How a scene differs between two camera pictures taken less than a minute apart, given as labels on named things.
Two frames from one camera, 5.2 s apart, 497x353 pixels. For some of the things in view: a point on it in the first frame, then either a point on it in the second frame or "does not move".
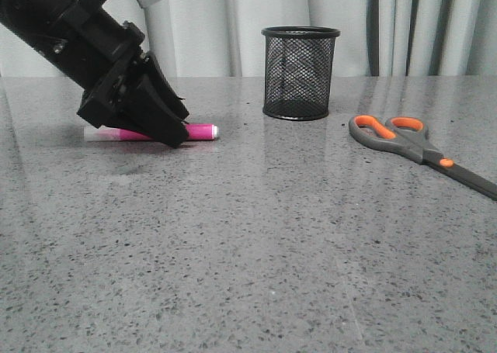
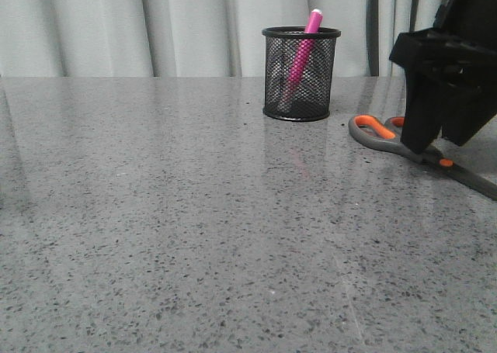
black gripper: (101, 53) -> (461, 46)
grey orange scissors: (408, 137) does not move
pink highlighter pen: (196, 132) -> (301, 57)
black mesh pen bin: (298, 71) does not move
